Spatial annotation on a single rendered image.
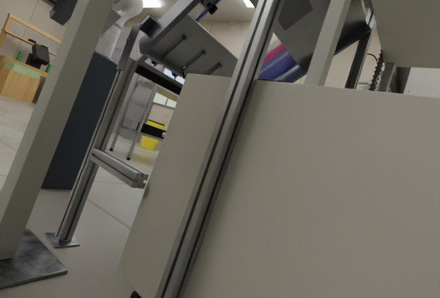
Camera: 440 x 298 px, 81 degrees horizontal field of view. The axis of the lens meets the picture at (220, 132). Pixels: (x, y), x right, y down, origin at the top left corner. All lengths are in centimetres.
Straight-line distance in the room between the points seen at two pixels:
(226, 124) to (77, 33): 46
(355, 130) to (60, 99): 68
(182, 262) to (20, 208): 45
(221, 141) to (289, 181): 15
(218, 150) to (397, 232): 32
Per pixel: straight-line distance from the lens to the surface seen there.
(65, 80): 78
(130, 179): 73
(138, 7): 163
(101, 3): 82
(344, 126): 48
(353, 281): 47
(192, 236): 55
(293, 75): 137
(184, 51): 105
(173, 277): 59
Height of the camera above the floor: 44
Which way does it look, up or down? 4 degrees up
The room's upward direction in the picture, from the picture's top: 19 degrees clockwise
